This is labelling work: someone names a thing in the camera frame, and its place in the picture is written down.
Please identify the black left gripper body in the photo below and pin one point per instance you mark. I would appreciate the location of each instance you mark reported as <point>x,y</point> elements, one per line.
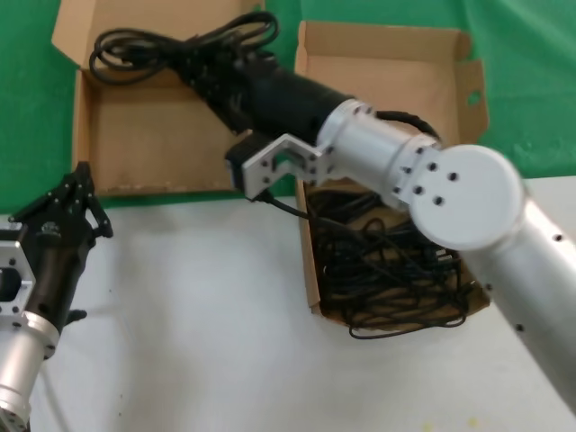
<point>54,261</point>

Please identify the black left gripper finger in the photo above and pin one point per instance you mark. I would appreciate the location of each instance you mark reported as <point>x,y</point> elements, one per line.
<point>54,198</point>
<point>96,211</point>

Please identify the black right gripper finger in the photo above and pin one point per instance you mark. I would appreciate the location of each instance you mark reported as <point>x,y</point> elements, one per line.
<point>225,108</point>
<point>211,67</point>

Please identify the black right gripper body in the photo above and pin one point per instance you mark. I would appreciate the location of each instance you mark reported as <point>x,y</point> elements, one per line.
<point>288,99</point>

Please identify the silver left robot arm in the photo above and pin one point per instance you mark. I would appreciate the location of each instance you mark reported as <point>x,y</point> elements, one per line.
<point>22,360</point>

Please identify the cardboard box with intact lid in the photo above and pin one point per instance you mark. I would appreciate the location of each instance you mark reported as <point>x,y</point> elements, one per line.
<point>135,135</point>

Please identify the cardboard box with torn lid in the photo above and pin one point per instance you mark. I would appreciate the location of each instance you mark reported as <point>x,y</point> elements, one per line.
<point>382,76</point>

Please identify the green table cloth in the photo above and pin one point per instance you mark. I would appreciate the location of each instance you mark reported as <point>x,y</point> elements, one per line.
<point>31,112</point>

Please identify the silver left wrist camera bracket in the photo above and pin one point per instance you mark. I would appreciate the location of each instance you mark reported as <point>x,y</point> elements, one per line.
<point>13,279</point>

